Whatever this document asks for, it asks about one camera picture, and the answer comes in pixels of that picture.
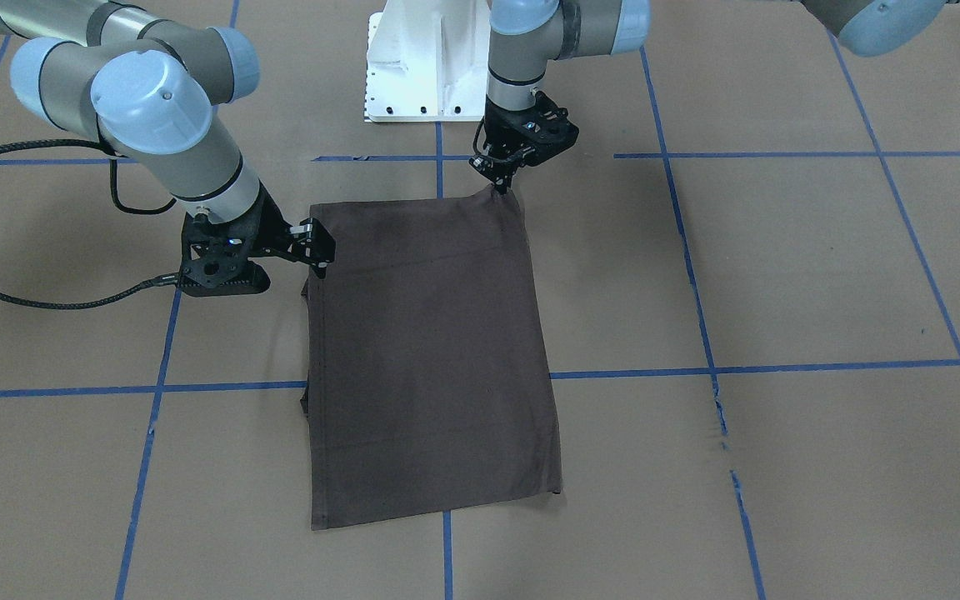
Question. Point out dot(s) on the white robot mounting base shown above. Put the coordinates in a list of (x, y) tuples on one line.
[(427, 61)]

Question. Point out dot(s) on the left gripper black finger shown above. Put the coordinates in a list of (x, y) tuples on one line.
[(498, 171)]

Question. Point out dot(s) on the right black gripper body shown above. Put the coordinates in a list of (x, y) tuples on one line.
[(267, 226)]

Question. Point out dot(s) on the dark brown t-shirt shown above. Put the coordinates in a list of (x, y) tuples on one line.
[(428, 385)]

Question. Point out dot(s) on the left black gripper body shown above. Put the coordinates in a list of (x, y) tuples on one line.
[(500, 137)]

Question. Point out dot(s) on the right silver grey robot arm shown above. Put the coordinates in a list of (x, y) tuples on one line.
[(133, 85)]

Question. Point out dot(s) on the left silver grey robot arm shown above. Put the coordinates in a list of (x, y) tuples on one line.
[(525, 36)]

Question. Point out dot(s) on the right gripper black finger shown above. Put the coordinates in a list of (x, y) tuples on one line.
[(311, 243)]

